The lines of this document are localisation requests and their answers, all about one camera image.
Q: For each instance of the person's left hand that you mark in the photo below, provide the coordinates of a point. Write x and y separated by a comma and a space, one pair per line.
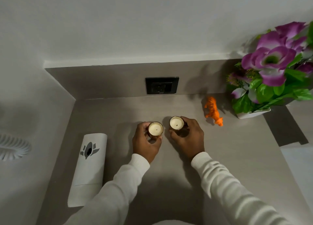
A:
144, 144

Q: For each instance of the person's right hand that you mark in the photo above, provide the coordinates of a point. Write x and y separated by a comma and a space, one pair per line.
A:
189, 139

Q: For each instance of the person's right thumb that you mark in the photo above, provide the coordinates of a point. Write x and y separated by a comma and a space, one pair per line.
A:
174, 135

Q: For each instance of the person's left thumb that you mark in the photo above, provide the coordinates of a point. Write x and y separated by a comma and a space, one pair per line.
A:
156, 141

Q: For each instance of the candle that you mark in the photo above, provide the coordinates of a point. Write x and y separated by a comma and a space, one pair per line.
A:
155, 129
177, 123

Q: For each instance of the person's right forearm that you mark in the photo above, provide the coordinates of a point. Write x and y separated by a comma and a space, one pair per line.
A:
234, 195

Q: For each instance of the person's left forearm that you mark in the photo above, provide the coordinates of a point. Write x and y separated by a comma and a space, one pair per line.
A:
110, 195

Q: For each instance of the orange toy tiger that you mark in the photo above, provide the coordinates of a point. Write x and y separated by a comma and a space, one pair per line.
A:
213, 111

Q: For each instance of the white air freshener dispenser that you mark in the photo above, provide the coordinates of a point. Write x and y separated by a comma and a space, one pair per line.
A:
88, 168

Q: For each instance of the white plant pot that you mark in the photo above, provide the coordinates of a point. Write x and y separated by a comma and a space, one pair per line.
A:
253, 113

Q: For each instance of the purple artificial flower plant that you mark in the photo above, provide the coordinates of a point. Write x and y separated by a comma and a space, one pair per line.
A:
271, 65

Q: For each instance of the black wall socket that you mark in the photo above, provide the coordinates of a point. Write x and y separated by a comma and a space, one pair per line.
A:
162, 85

